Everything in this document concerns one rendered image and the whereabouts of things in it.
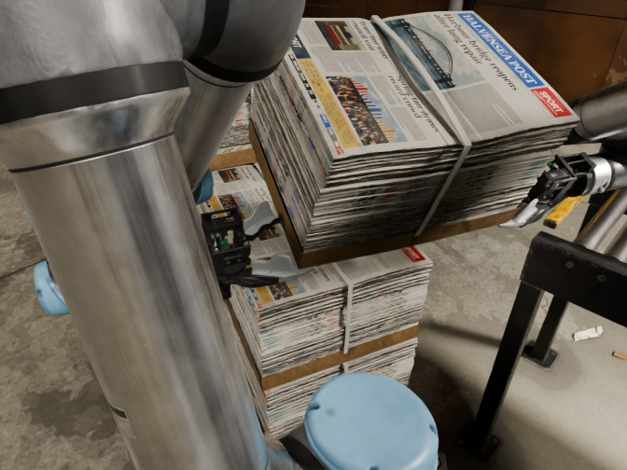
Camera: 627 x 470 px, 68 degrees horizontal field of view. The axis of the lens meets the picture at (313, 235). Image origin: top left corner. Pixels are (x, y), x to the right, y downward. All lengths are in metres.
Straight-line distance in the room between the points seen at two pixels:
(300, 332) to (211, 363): 0.63
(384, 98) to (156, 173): 0.42
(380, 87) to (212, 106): 0.29
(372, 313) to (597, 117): 0.53
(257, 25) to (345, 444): 0.31
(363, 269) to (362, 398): 0.51
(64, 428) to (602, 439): 1.76
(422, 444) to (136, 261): 0.28
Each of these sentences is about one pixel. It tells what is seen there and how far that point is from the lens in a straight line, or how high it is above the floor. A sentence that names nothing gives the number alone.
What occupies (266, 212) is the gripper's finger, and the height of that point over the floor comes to 1.02.
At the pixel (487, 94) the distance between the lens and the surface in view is 0.70.
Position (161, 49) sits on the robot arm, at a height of 1.35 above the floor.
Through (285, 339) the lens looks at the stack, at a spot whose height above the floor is 0.73.
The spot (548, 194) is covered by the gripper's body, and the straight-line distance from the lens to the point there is 0.93.
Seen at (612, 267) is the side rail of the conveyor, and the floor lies 0.80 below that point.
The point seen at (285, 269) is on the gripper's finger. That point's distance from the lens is 0.67.
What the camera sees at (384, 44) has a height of 1.25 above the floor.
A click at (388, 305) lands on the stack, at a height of 0.74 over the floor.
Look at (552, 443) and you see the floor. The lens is 1.81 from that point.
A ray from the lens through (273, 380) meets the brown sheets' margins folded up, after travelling 0.98.
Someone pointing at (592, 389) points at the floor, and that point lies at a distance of 2.02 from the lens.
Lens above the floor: 1.40
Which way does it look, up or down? 34 degrees down
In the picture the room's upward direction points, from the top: straight up
